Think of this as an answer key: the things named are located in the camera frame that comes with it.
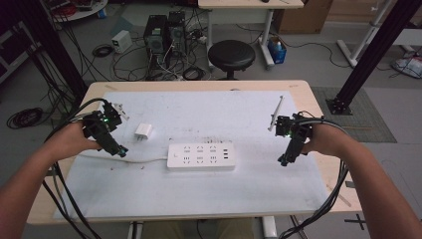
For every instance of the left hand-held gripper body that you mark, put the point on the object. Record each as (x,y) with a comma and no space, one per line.
(99,126)

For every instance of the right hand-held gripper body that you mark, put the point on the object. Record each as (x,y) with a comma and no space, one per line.
(298,132)

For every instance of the white charger adapter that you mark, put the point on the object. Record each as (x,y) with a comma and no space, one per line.
(143,130)

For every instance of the white power strip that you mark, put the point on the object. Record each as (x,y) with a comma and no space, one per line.
(200,156)

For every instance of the person's right hand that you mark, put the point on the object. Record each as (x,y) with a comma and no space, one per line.
(326,141)

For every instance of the person's left hand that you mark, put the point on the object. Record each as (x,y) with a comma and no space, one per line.
(69,141)

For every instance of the thin grey rod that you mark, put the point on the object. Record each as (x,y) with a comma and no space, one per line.
(276,113)

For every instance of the white power supply box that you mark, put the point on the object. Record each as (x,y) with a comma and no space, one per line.
(121,41)

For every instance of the blue storage box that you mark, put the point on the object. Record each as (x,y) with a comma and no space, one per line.
(278,54)

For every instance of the grey floor mat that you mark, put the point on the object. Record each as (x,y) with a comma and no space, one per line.
(368,122)

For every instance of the wide black computer tower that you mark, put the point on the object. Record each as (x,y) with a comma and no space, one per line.
(155,40)

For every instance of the light wooden table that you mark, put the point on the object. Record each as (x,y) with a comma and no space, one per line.
(199,85)

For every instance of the black round stool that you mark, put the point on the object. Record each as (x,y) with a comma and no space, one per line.
(231,54)

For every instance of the narrow black computer tower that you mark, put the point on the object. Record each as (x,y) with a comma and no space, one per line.
(176,31)

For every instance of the round white table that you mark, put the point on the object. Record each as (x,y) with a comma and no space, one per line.
(79,11)

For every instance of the white table leg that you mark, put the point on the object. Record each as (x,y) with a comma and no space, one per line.
(269,228)
(135,230)

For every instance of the white table mat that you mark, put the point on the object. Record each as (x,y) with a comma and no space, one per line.
(199,192)

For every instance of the brown cardboard box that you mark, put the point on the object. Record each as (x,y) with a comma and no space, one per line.
(302,18)

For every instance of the person's khaki trouser legs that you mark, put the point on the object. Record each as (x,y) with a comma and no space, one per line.
(232,229)

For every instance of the white-legged background desk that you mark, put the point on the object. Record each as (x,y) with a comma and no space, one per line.
(249,4)

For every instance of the clear plastic bag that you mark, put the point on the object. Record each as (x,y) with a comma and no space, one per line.
(408,66)

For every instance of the black metal stand post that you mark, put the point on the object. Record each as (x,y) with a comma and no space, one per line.
(53,49)
(375,49)

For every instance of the white metal stand frame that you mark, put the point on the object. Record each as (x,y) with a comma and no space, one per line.
(361,40)

